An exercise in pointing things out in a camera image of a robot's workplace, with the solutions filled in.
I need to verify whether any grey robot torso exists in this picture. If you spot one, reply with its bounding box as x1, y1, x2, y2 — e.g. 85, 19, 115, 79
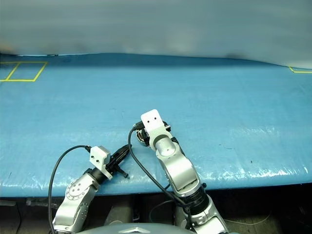
84, 223, 195, 234

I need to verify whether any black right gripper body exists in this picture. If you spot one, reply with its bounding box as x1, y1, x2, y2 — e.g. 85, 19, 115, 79
142, 121, 180, 147

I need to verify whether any dark rounded shape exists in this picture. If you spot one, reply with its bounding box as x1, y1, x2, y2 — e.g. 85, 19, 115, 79
104, 204, 134, 226
174, 207, 190, 229

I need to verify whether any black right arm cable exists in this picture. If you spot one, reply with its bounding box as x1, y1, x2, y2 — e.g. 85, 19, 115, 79
128, 122, 193, 231

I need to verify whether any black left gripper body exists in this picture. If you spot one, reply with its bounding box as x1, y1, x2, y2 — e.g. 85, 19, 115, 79
106, 152, 129, 179

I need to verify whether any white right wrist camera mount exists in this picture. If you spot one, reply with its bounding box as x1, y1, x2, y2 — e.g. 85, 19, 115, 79
140, 109, 173, 149

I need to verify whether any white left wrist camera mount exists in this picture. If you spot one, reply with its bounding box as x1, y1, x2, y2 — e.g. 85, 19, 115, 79
89, 145, 114, 180

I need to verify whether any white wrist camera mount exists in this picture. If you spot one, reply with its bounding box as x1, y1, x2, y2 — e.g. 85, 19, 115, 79
140, 109, 173, 149
89, 145, 114, 180

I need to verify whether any silver motor housing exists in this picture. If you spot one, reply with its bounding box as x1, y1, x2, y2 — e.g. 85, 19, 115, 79
135, 128, 147, 145

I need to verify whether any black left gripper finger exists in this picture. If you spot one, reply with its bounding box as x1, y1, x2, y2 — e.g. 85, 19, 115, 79
117, 145, 133, 161
114, 144, 131, 157

